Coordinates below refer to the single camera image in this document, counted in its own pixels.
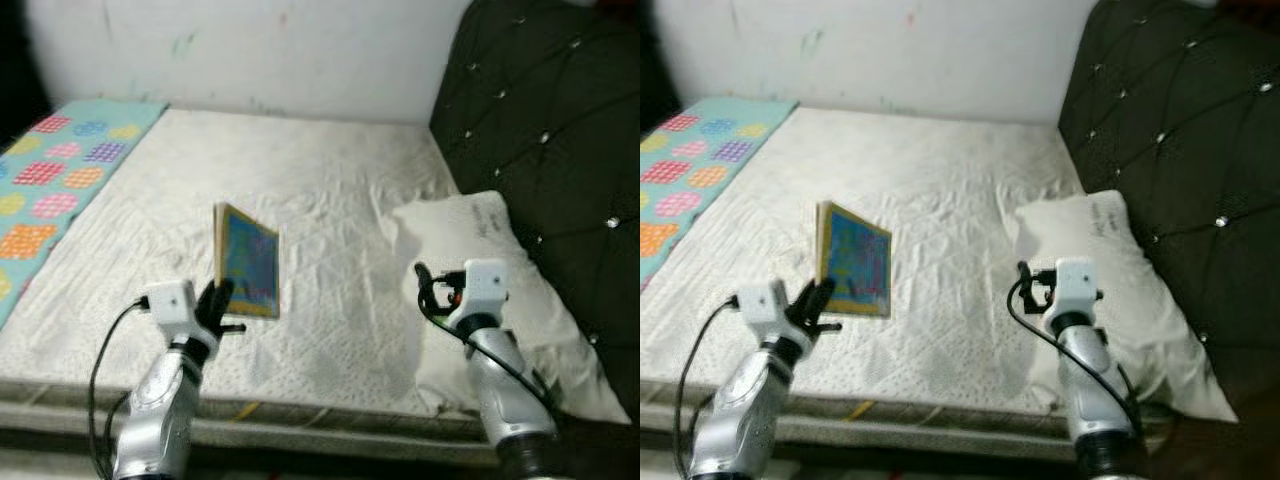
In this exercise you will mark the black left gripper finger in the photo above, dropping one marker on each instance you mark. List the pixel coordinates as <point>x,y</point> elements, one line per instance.
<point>799,308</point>
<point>223,303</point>
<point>820,302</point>
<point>205,308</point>

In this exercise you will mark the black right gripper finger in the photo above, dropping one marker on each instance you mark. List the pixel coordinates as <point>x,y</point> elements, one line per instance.
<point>426,290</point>
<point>1025,287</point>

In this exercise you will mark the yellow-bordered blue picture book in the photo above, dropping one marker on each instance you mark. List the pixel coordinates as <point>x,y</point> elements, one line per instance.
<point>250,262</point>
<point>858,262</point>

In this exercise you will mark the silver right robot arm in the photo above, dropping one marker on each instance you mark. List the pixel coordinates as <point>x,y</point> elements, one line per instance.
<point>510,400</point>
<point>1095,400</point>

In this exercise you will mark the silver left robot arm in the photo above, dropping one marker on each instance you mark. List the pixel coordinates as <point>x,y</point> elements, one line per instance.
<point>735,420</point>
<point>160,410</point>

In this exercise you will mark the white pillow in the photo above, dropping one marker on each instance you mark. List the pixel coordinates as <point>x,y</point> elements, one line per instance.
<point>1090,235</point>
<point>470,240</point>

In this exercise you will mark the white grey-speckled quilted mattress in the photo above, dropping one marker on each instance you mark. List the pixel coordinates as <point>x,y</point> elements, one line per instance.
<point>940,170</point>
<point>320,180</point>

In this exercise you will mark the teal blanket with colourful shapes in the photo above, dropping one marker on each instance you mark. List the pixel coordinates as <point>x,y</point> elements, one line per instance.
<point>700,170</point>
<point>60,180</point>

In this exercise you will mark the black tufted headboard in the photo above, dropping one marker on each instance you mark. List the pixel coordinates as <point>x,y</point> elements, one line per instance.
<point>1180,130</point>
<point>550,130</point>

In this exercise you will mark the dark wooden cabinet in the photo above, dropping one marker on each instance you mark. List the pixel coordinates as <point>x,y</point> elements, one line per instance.
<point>650,50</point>
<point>20,60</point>

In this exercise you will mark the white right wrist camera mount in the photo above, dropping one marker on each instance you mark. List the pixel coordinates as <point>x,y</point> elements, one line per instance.
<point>485,283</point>
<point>1075,280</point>

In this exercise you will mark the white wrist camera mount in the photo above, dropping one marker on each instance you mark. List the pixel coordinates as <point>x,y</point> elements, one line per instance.
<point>762,305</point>
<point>168,305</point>
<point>485,283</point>
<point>1075,280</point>

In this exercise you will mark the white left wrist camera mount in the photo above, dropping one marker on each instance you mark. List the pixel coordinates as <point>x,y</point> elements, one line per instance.
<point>168,305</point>
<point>762,305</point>

